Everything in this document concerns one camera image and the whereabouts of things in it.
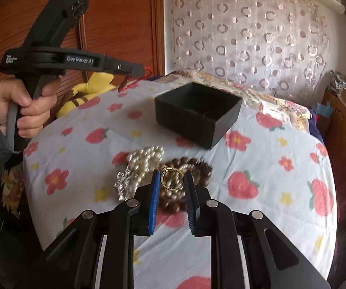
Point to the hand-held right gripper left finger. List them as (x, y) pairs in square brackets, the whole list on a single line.
[(155, 201)]

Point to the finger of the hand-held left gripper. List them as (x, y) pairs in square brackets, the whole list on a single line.
[(121, 66)]

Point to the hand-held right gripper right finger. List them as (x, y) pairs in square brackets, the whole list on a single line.
[(190, 204)]

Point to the black jewelry box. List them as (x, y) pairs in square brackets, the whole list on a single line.
[(191, 126)]

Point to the person's left hand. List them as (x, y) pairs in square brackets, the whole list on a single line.
[(34, 111)]

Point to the yellow plush toy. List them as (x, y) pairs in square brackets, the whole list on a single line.
[(94, 81)]

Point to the brown wooden wardrobe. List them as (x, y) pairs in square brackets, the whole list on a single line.
[(115, 21)]

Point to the white flower print bed sheet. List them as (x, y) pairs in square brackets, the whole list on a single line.
[(251, 231)]

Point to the sheer circle pattern curtain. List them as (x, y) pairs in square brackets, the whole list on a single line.
[(251, 36)]

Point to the dark yellow flower cloth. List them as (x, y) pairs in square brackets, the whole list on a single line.
[(12, 186)]

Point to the brown wooden cabinet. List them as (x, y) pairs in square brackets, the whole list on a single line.
[(341, 132)]

